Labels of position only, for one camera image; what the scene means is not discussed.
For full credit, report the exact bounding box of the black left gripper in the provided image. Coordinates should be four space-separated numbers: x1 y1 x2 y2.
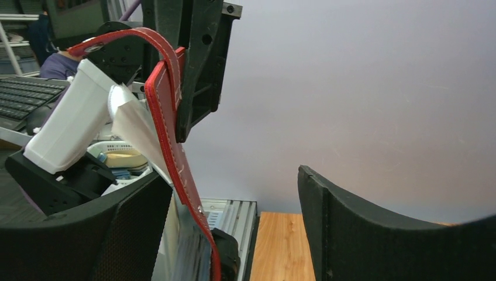
87 0 243 143

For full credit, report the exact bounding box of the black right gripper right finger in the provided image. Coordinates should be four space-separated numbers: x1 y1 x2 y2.
298 165 495 280

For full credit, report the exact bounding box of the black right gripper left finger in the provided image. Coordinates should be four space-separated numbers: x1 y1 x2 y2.
1 173 173 280

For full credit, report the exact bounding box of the red leather card holder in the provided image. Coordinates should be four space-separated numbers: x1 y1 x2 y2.
68 28 222 280

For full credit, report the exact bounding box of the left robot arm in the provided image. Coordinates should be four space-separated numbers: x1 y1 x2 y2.
6 1 242 215

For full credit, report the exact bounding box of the white basket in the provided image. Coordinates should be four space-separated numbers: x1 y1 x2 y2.
87 140 152 185

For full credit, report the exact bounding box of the black keyboard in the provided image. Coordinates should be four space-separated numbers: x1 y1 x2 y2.
1 76 70 131

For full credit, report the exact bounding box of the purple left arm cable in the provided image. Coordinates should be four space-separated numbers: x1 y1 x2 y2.
118 0 142 22

